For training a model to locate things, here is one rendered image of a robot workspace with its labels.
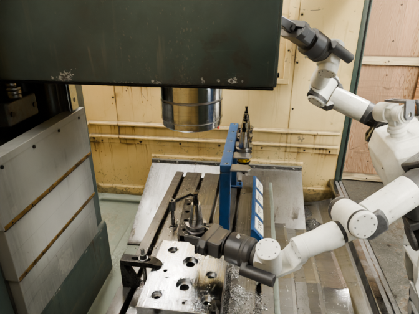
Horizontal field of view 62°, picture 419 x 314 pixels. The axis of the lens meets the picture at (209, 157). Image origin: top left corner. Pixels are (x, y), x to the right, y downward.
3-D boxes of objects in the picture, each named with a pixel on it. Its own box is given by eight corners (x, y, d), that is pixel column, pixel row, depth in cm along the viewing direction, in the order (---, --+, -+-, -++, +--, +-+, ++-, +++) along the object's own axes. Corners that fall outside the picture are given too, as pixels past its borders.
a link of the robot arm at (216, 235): (217, 214, 108) (252, 225, 102) (217, 239, 112) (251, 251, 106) (195, 235, 98) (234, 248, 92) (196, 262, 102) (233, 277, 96)
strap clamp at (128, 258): (164, 283, 115) (162, 247, 109) (162, 291, 112) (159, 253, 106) (126, 279, 116) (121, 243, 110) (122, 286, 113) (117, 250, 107)
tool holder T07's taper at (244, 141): (239, 144, 139) (240, 128, 137) (250, 145, 138) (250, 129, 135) (236, 148, 136) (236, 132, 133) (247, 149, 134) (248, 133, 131)
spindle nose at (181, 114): (178, 111, 101) (176, 70, 97) (230, 117, 96) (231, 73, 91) (150, 128, 88) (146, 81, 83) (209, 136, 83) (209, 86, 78)
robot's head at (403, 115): (394, 120, 118) (395, 98, 117) (417, 123, 110) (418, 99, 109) (380, 123, 116) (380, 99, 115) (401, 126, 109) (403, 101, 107)
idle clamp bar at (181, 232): (195, 211, 154) (195, 199, 151) (190, 250, 130) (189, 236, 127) (184, 211, 154) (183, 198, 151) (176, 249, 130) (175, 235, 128)
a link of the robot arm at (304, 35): (287, 14, 114) (311, 32, 120) (272, 41, 116) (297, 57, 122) (311, 15, 103) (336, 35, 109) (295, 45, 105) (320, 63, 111)
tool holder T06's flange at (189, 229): (191, 221, 110) (191, 214, 109) (209, 225, 108) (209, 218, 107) (182, 232, 104) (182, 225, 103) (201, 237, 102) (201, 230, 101)
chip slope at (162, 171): (297, 205, 211) (302, 166, 200) (313, 292, 148) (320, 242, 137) (154, 195, 222) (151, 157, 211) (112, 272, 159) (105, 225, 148)
